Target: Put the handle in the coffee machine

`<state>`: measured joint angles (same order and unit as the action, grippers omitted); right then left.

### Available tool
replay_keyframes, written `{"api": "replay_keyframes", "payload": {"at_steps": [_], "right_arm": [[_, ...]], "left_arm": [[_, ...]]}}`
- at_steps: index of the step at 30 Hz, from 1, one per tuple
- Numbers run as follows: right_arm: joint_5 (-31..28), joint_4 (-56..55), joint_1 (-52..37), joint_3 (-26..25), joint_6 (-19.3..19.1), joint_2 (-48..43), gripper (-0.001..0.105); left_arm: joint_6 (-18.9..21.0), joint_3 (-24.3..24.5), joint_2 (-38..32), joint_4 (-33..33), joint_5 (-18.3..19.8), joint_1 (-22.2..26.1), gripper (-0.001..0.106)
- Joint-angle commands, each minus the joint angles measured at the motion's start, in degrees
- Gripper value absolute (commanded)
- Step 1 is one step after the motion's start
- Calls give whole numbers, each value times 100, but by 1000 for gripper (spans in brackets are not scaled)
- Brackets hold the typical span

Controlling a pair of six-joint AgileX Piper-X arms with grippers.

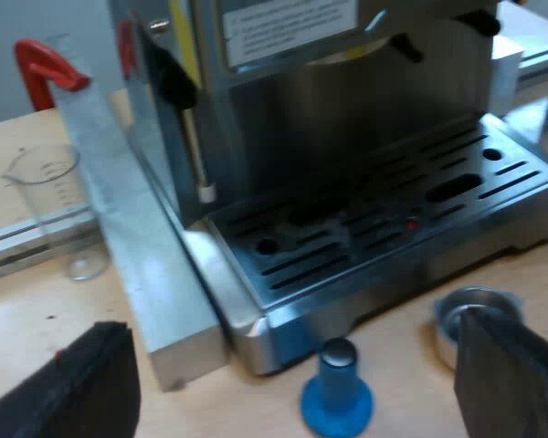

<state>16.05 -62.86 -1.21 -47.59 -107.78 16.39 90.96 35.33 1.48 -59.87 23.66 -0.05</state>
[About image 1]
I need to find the steel espresso machine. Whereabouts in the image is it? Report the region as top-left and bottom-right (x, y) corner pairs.
(109, 0), (548, 377)

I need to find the metal block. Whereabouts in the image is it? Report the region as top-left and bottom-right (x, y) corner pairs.
(54, 85), (232, 393)

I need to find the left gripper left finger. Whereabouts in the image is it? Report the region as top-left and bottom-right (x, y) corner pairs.
(0, 320), (142, 438)

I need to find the filter holder with red-ended handle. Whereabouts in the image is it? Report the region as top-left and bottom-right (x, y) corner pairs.
(433, 286), (548, 371)

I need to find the aluminium rail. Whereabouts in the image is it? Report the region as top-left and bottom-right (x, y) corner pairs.
(0, 203), (102, 285)
(516, 41), (548, 94)

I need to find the blue tamper with steel top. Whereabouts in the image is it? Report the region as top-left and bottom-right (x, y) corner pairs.
(300, 337), (376, 435)

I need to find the red clamp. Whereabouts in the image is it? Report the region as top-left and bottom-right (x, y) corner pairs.
(13, 39), (93, 113)

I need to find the clear measuring glass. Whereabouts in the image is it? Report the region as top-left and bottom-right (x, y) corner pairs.
(1, 144), (110, 282)

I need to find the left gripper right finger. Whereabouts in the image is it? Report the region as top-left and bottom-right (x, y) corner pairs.
(453, 309), (548, 438)

